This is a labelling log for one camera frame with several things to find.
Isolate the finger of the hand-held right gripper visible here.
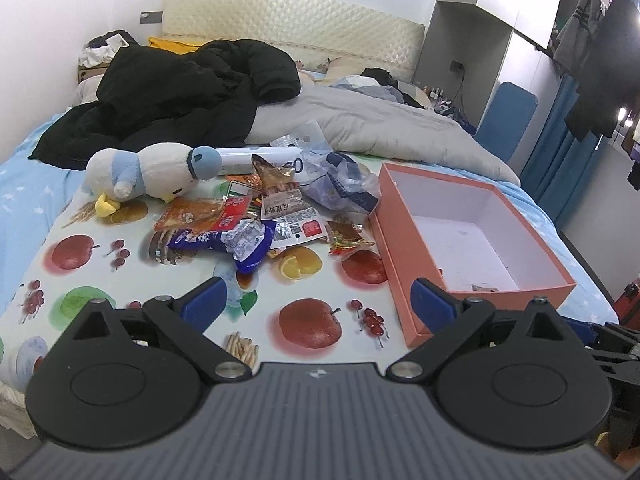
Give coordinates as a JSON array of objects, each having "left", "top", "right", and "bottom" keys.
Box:
[{"left": 568, "top": 316, "right": 640, "bottom": 362}]

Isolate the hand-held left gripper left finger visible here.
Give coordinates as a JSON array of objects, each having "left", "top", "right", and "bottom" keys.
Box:
[{"left": 70, "top": 276, "right": 254, "bottom": 380}]

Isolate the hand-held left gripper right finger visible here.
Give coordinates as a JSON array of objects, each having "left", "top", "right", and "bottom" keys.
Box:
[{"left": 386, "top": 277, "right": 569, "bottom": 381}]

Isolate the salmon pink cardboard box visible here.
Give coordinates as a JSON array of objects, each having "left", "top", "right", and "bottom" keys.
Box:
[{"left": 368, "top": 162, "right": 577, "bottom": 349}]

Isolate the blue snack packet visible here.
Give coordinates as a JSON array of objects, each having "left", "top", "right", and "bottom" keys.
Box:
[{"left": 166, "top": 219, "right": 277, "bottom": 275}]

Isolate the orange snack packet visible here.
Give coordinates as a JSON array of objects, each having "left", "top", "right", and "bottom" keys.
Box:
[{"left": 153, "top": 196, "right": 227, "bottom": 234}]

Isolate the brown bar snack packet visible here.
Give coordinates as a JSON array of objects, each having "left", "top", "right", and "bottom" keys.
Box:
[{"left": 327, "top": 219, "right": 365, "bottom": 239}]

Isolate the grey white snack packet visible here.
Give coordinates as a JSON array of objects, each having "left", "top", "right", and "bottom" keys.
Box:
[{"left": 271, "top": 207, "right": 329, "bottom": 247}]

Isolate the orange-brown snack packet white label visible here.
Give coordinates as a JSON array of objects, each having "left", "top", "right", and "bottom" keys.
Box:
[{"left": 249, "top": 154, "right": 310, "bottom": 221}]

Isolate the fruit print mat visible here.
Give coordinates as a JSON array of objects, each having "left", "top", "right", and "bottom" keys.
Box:
[{"left": 0, "top": 149, "right": 407, "bottom": 397}]

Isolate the red suitcase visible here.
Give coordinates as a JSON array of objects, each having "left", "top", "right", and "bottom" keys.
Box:
[{"left": 620, "top": 280, "right": 640, "bottom": 319}]

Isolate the white and blue plush duck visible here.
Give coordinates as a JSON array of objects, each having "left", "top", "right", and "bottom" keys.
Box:
[{"left": 82, "top": 143, "right": 223, "bottom": 219}]

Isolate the white tube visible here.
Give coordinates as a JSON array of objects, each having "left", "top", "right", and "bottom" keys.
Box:
[{"left": 214, "top": 145, "right": 304, "bottom": 178}]

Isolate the clear plastic bag blue print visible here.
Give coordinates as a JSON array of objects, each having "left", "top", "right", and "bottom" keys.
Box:
[{"left": 269, "top": 120, "right": 384, "bottom": 217}]

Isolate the blue curtain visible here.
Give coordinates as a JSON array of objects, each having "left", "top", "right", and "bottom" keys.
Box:
[{"left": 519, "top": 74, "right": 602, "bottom": 222}]

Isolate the grey pillow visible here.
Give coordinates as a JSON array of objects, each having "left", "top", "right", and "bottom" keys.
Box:
[{"left": 244, "top": 79, "right": 522, "bottom": 187}]

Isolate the blue chair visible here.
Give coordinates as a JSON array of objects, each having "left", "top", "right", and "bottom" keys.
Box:
[{"left": 474, "top": 81, "right": 539, "bottom": 164}]

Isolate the black puffer jacket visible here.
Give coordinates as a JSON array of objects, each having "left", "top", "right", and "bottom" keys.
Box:
[{"left": 29, "top": 38, "right": 302, "bottom": 171}]

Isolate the pile of dark blue clothes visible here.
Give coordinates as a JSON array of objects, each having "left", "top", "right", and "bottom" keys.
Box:
[{"left": 331, "top": 67, "right": 437, "bottom": 111}]

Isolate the brown cardboard box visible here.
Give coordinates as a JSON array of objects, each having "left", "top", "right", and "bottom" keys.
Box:
[{"left": 75, "top": 62, "right": 109, "bottom": 86}]

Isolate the floral pillow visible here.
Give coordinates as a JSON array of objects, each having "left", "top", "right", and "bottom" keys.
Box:
[{"left": 297, "top": 55, "right": 342, "bottom": 87}]

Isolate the yellow pillow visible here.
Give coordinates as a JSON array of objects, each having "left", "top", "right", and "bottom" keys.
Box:
[{"left": 147, "top": 35, "right": 207, "bottom": 56}]

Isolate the black hanging garment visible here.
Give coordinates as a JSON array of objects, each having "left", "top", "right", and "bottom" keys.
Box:
[{"left": 565, "top": 0, "right": 639, "bottom": 142}]

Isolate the pile of white black clothes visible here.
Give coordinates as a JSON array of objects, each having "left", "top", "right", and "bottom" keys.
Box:
[{"left": 79, "top": 30, "right": 139, "bottom": 69}]

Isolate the cream padded headboard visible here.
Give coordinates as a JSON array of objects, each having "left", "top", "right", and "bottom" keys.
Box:
[{"left": 164, "top": 0, "right": 426, "bottom": 84}]

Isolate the grey striped hanging hoodie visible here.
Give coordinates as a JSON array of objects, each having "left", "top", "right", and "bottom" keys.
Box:
[{"left": 552, "top": 0, "right": 609, "bottom": 77}]

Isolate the grey wall cabinet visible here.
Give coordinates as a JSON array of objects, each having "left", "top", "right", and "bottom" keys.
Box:
[{"left": 436, "top": 0, "right": 569, "bottom": 52}]

